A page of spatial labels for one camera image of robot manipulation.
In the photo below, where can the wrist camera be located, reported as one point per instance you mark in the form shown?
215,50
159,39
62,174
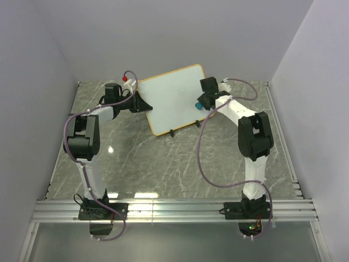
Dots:
130,84
224,86

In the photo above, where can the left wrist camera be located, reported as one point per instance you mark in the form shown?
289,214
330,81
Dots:
130,84

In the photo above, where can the yellow framed whiteboard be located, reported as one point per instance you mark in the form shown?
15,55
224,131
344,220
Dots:
173,96

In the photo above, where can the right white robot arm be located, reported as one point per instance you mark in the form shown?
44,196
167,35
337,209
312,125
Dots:
255,141

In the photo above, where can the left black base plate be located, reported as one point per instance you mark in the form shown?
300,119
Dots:
93,211

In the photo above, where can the aluminium mounting rail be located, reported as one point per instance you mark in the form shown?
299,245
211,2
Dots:
173,211

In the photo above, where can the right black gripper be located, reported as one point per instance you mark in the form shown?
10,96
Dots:
200,99

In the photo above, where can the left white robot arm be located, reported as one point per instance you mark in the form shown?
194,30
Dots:
82,137

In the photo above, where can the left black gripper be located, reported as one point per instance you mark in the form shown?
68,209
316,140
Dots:
138,104

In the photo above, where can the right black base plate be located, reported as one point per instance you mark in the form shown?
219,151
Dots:
245,210

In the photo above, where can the blue whiteboard eraser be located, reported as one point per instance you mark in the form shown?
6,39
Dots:
198,106

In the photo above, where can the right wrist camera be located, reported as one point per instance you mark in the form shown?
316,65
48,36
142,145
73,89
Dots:
224,86

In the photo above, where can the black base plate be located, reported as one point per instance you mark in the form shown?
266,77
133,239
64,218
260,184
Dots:
245,210
93,211

